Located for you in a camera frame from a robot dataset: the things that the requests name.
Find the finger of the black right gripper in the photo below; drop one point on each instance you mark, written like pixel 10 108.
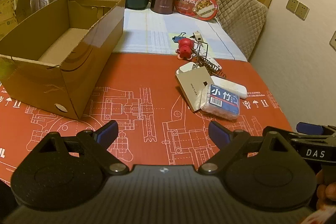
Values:
pixel 314 129

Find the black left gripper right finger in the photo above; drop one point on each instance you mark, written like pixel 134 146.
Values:
pixel 263 172

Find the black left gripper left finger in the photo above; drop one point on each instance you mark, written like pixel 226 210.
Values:
pixel 63 172

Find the white rectangular device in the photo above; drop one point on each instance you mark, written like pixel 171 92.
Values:
pixel 238 89

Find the silver TP-Link router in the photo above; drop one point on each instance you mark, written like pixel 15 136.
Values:
pixel 192 83

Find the person's right hand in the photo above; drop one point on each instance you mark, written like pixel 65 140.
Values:
pixel 326 194

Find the blue toothpick box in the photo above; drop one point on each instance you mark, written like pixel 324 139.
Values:
pixel 220 102

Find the open cardboard box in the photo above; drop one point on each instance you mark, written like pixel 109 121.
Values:
pixel 53 59

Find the quilted beige chair cover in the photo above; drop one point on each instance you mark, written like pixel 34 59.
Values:
pixel 243 21

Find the white power adapter plug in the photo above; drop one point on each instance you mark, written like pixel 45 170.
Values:
pixel 187 67

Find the white remote control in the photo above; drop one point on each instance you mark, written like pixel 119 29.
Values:
pixel 203 54

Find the red toy figure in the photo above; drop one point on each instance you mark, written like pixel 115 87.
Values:
pixel 185 49

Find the blue binder clip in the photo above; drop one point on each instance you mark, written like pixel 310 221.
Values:
pixel 179 37

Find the blue checked tablecloth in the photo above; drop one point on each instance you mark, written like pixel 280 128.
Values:
pixel 145 31

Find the red oval food package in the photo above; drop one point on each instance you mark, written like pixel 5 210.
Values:
pixel 199 9

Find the stacked cardboard boxes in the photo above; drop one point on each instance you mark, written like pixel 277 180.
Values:
pixel 13 12

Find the wall switch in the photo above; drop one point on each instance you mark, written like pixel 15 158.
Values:
pixel 332 41

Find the wall socket pair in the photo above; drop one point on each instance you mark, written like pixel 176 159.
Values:
pixel 298 8

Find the metal wire rack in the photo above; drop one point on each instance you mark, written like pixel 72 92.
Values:
pixel 211 71

